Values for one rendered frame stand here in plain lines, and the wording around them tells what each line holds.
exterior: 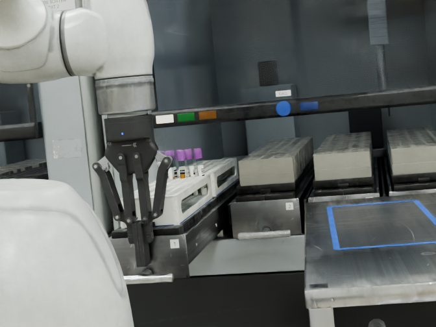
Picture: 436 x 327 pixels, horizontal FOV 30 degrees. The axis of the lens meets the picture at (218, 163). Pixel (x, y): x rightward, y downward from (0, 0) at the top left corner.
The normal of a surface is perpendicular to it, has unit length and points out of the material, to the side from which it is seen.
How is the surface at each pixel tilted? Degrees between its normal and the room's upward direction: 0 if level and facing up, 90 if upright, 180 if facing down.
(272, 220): 90
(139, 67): 101
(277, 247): 90
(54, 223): 63
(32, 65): 134
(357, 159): 90
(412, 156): 90
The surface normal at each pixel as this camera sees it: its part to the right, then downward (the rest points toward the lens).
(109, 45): -0.15, 0.18
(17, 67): 0.00, 0.79
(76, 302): 0.65, -0.11
